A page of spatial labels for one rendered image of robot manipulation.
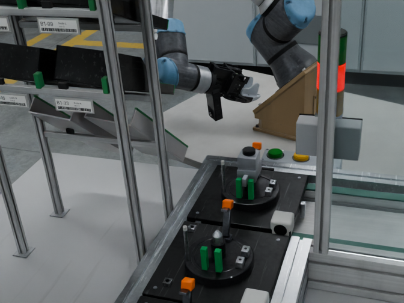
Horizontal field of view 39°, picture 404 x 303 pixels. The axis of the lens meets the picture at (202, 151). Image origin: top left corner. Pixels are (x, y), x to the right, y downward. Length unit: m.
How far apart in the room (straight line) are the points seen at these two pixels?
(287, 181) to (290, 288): 0.37
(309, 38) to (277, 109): 2.59
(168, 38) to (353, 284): 0.77
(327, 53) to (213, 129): 0.97
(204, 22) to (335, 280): 3.52
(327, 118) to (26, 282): 0.78
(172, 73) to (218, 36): 3.10
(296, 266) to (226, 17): 3.47
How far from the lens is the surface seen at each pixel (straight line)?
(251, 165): 1.29
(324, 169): 1.11
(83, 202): 1.62
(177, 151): 1.45
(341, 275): 1.24
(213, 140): 1.85
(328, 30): 1.00
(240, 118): 1.99
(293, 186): 1.40
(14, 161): 3.80
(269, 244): 1.22
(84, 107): 1.14
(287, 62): 1.84
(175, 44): 1.53
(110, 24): 1.05
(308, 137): 1.11
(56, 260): 1.44
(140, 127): 1.29
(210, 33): 4.59
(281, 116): 1.83
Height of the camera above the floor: 1.73
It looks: 29 degrees down
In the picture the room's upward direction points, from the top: 4 degrees counter-clockwise
